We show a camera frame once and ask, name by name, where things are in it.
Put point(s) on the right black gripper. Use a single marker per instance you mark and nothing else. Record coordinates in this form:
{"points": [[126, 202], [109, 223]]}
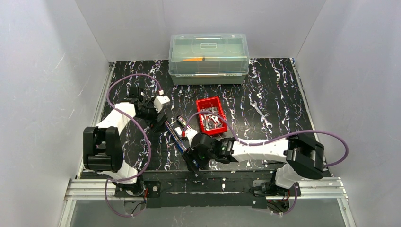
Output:
{"points": [[190, 159]]}

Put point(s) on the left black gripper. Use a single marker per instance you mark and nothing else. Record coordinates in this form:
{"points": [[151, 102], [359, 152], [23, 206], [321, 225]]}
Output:
{"points": [[157, 119]]}

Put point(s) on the red plastic bin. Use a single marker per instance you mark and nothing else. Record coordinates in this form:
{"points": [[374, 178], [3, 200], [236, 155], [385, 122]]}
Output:
{"points": [[211, 102]]}

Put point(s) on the blue stapler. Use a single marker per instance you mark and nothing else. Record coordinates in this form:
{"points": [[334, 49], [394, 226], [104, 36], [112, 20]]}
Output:
{"points": [[175, 137]]}

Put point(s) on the black silver stapler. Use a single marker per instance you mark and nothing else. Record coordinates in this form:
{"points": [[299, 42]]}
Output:
{"points": [[181, 121]]}

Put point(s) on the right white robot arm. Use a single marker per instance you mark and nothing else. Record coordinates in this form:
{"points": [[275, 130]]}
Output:
{"points": [[301, 155]]}

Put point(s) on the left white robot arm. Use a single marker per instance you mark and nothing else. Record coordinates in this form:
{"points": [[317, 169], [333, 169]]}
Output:
{"points": [[102, 146]]}

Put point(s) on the pile of staple strips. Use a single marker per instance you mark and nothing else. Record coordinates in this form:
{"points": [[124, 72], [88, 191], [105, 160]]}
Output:
{"points": [[211, 121]]}

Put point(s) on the silver open-end wrench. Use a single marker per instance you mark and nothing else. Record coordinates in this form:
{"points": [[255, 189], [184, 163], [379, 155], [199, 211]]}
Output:
{"points": [[255, 106]]}

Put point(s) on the clear plastic storage box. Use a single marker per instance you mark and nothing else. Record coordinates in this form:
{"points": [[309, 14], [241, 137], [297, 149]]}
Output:
{"points": [[226, 59]]}

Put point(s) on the orange tool inside box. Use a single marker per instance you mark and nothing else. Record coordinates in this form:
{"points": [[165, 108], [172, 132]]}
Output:
{"points": [[194, 59]]}

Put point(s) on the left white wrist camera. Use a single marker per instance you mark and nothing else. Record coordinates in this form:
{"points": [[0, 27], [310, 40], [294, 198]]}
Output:
{"points": [[160, 101]]}

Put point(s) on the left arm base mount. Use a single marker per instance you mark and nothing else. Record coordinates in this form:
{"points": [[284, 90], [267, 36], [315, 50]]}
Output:
{"points": [[147, 189]]}

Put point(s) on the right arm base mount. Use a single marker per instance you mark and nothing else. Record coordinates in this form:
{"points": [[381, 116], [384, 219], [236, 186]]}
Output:
{"points": [[264, 188]]}

